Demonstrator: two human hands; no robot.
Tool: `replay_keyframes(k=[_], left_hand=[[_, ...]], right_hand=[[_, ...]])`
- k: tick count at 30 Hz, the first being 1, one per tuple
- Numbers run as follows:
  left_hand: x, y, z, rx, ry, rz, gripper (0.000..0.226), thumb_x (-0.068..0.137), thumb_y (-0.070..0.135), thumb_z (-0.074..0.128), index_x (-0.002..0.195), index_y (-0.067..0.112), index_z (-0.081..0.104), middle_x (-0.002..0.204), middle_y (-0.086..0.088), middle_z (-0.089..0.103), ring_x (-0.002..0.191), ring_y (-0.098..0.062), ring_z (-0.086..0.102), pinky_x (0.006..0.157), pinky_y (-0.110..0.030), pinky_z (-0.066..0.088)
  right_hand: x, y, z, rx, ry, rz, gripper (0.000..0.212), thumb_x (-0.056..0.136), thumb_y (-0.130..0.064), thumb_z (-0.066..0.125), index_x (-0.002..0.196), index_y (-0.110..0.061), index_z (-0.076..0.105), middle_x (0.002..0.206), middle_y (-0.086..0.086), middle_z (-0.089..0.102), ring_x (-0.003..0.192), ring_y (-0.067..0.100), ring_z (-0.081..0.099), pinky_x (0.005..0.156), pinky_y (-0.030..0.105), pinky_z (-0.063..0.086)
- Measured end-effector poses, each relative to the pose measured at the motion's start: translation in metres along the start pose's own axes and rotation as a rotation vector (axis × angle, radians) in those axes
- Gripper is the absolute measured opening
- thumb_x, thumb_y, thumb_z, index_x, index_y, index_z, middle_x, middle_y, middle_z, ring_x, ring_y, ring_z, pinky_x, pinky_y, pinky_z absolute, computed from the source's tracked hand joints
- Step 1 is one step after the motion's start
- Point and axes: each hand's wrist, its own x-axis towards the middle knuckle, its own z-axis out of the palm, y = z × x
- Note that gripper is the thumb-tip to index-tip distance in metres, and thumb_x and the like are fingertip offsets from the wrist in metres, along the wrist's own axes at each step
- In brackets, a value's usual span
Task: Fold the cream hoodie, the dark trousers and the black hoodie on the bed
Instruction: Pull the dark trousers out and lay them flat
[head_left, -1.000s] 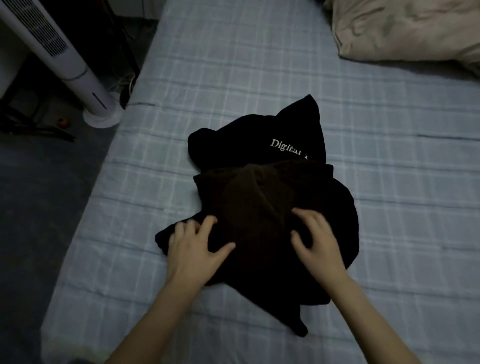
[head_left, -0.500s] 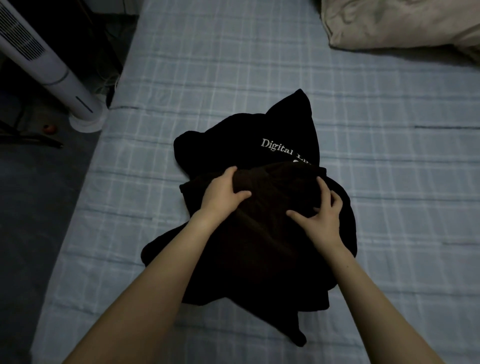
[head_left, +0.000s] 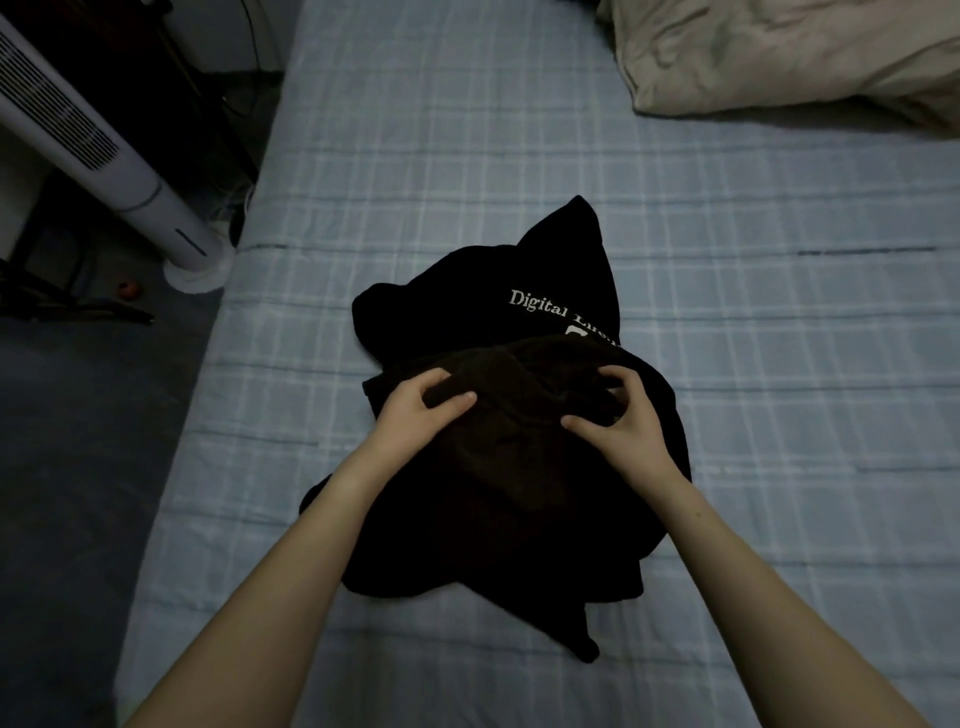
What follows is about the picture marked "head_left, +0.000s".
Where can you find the person's right hand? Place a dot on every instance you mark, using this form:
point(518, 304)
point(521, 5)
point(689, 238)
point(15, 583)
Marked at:
point(637, 442)

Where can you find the person's left hand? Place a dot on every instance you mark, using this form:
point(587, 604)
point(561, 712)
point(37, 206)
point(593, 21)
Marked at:
point(409, 427)

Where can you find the dark brown trousers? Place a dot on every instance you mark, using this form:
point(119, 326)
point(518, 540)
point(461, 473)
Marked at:
point(510, 465)

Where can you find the bed with blue plaid sheet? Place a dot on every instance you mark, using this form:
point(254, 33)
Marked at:
point(750, 337)

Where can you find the black hoodie with white lettering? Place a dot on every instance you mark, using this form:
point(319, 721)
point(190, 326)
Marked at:
point(555, 255)

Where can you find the person's left forearm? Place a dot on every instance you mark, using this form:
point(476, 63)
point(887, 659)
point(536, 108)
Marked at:
point(262, 600)

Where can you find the person's right forearm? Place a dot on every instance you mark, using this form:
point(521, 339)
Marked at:
point(772, 607)

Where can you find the white tower fan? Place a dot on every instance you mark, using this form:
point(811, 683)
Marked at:
point(120, 180)

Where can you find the beige crumpled duvet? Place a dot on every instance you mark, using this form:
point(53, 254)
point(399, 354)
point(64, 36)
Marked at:
point(787, 52)

